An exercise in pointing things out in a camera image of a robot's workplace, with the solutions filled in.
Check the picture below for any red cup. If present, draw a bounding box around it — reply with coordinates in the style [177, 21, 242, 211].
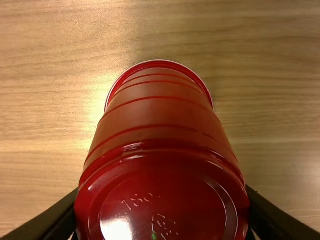
[74, 59, 251, 240]

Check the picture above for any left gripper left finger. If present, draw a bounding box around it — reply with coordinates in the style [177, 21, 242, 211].
[0, 186, 80, 240]

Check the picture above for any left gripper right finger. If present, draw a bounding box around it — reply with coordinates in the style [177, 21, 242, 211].
[246, 184, 320, 240]

